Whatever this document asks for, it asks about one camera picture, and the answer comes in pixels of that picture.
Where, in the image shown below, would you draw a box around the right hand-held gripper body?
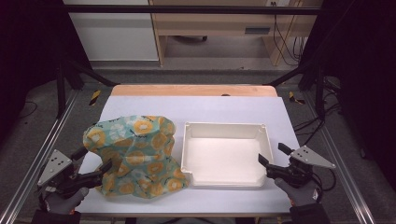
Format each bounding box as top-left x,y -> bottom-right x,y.
265,145 -> 336,189

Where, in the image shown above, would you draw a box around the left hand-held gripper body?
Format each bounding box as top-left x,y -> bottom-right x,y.
36,148 -> 104,199

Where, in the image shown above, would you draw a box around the green floral cloth bag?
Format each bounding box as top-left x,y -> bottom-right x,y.
82,115 -> 190,199

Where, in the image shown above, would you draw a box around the white plastic box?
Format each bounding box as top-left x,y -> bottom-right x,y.
180,121 -> 276,189

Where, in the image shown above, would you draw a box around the person's right hand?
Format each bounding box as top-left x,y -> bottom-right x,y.
274,177 -> 322,208

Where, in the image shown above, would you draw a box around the person's left hand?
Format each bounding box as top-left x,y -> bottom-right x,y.
43,186 -> 90,216

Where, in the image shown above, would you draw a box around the yellow black floor tape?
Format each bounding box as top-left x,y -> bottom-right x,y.
288,91 -> 306,105
89,90 -> 103,107

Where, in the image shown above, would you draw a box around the black metal stand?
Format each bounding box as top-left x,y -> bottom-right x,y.
55,58 -> 120,119
263,60 -> 329,121

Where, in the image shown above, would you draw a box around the white table mat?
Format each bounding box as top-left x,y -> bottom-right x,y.
76,95 -> 302,217

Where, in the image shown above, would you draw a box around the wooden table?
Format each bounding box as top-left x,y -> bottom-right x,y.
110,84 -> 278,98

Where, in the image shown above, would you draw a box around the black curtain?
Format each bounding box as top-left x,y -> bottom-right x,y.
0,0 -> 92,144
299,0 -> 396,190

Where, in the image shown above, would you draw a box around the white cabinet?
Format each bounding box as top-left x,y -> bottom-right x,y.
62,0 -> 160,63

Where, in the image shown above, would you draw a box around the wooden desk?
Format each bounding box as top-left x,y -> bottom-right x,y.
148,0 -> 324,67

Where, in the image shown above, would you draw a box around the aluminium rail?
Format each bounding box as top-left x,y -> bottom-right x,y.
0,89 -> 79,224
302,91 -> 376,224

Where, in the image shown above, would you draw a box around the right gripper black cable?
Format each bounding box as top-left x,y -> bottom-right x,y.
311,168 -> 338,193

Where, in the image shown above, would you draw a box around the black floor cables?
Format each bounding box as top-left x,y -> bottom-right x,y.
292,76 -> 344,147

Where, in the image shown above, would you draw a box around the thin black floor cable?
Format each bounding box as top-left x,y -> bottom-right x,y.
18,100 -> 39,119

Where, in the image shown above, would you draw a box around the black hanging cables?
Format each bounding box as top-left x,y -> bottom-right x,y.
271,1 -> 308,67

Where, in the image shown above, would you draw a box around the black horizontal frame bar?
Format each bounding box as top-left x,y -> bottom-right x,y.
63,4 -> 322,16

